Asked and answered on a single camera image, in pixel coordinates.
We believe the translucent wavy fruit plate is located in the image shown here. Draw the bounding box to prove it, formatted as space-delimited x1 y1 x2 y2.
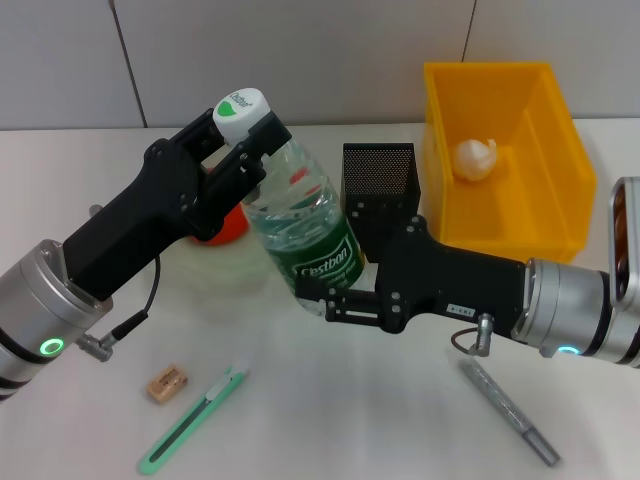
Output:
164 149 301 314

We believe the green utility knife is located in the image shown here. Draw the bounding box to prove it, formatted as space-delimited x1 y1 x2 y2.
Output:
137 360 251 476

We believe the arm cable with plug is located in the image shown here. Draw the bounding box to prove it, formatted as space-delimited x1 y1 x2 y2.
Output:
74 254 162 362
451 312 496 357

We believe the right arm cable with plug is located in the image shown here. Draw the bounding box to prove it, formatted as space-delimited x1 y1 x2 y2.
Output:
451 312 496 357

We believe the tan eraser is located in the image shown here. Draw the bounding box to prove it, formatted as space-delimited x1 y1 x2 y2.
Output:
146 367 189 401

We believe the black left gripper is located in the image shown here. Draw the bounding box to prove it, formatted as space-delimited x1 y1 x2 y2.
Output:
63 109 294 302

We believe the red tomato-shaped object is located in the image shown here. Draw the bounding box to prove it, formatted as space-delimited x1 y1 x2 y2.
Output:
192 202 250 247

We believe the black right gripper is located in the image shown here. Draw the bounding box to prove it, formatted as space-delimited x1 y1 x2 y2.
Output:
294 214 532 335

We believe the clear green-label water bottle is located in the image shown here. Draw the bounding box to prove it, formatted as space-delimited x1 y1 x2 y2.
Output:
212 87 370 317

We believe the yellow plastic bin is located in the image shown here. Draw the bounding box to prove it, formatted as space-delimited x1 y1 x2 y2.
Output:
422 61 598 266

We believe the black mesh pen holder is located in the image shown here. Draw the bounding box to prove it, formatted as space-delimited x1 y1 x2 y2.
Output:
342 143 422 265

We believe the white paper ball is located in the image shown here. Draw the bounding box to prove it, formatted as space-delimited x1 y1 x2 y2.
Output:
453 138 500 182

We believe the left arm cable with plug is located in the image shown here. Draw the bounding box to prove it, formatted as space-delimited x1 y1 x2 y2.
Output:
74 254 162 362

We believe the silver grey pen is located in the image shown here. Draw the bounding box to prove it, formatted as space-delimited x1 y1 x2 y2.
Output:
460 358 560 467

